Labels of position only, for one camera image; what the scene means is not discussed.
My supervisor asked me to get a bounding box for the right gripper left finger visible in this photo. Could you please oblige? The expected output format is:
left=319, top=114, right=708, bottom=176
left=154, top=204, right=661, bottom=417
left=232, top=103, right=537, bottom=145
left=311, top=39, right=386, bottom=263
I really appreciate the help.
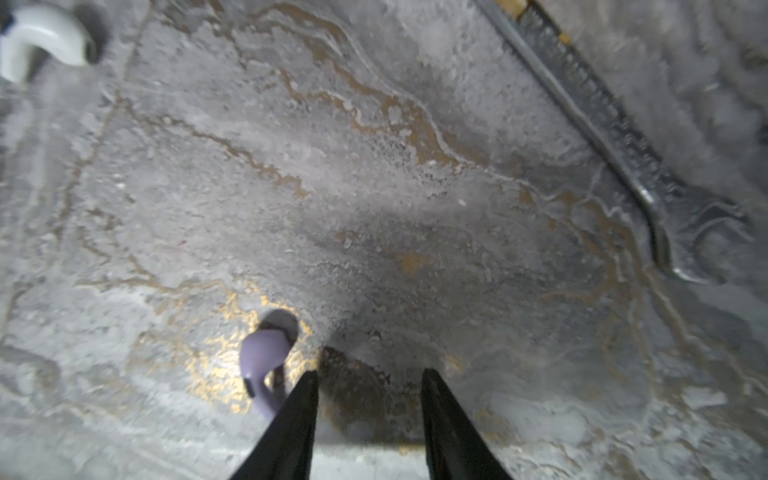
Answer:
left=231, top=371, right=319, bottom=480

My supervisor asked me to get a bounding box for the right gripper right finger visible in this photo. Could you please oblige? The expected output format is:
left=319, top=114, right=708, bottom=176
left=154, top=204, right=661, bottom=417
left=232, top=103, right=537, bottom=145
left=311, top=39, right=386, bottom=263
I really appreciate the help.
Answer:
left=421, top=368, right=513, bottom=480

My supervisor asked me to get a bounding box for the metal rod tool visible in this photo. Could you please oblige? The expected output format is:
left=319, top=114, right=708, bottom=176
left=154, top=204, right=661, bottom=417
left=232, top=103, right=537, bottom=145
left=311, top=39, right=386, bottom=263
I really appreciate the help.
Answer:
left=478, top=1, right=752, bottom=285

